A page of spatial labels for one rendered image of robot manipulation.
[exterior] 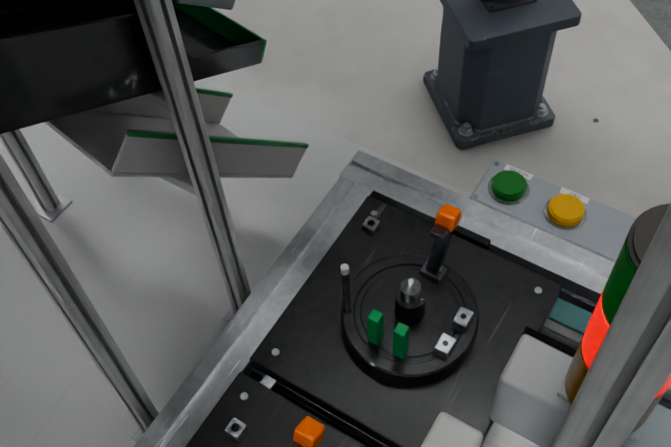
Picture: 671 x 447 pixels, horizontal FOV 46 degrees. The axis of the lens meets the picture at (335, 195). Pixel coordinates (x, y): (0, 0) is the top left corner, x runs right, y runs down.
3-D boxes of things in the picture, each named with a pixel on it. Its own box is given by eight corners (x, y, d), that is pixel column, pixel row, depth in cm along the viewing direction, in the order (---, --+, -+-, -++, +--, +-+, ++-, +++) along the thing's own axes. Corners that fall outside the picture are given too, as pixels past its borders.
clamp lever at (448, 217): (428, 259, 84) (445, 202, 79) (446, 267, 83) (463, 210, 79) (414, 276, 81) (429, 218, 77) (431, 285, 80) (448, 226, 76)
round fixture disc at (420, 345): (383, 243, 88) (383, 233, 87) (499, 299, 83) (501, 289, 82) (316, 342, 82) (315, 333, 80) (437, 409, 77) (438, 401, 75)
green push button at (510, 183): (498, 175, 96) (500, 164, 94) (530, 188, 94) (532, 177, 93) (484, 198, 94) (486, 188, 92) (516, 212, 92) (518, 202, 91)
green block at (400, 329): (397, 344, 79) (398, 320, 75) (408, 350, 78) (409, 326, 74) (391, 354, 78) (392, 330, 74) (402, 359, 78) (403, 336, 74)
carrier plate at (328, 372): (367, 205, 94) (367, 194, 92) (559, 293, 86) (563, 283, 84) (251, 366, 82) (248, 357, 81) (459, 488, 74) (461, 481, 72)
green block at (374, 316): (373, 331, 80) (372, 307, 76) (383, 337, 79) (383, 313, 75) (367, 341, 79) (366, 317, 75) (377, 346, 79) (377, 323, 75)
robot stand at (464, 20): (513, 57, 120) (532, -55, 104) (555, 126, 112) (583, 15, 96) (421, 79, 118) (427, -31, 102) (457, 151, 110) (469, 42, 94)
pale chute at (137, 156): (216, 125, 98) (230, 92, 97) (293, 179, 92) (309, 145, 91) (23, 106, 74) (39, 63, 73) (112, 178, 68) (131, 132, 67)
